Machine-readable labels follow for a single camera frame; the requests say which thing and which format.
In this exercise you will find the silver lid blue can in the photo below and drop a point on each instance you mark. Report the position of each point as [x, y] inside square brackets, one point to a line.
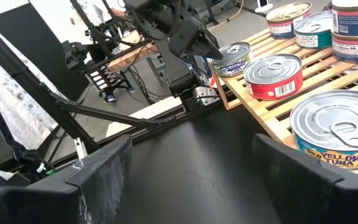
[331, 124]

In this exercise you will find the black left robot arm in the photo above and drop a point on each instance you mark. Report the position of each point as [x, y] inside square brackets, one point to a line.
[179, 87]

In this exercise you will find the blue salmon can gold lid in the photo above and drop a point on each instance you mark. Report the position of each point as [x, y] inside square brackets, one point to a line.
[286, 21]

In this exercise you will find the black table mat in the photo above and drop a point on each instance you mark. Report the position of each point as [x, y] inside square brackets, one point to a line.
[197, 155]

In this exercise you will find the black partition panel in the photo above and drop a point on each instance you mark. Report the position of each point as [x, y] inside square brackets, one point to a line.
[36, 37]

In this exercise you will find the green label tuna can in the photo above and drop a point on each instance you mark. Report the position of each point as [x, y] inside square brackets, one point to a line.
[232, 59]

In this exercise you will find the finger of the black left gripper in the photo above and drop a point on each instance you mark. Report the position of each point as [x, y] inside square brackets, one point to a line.
[208, 48]

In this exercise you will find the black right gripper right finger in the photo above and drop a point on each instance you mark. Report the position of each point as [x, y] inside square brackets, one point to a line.
[297, 193]

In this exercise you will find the black power strip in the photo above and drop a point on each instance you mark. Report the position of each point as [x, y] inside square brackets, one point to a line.
[98, 79]

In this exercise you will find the blue red label can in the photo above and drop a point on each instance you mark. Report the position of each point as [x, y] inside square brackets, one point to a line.
[356, 49]

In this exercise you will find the wooden slatted shelf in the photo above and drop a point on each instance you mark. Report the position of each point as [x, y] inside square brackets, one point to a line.
[322, 74]

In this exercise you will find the background wooden table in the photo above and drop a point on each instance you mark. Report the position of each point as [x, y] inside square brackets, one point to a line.
[129, 57]

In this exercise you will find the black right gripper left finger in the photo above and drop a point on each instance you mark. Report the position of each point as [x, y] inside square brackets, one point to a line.
[104, 180]

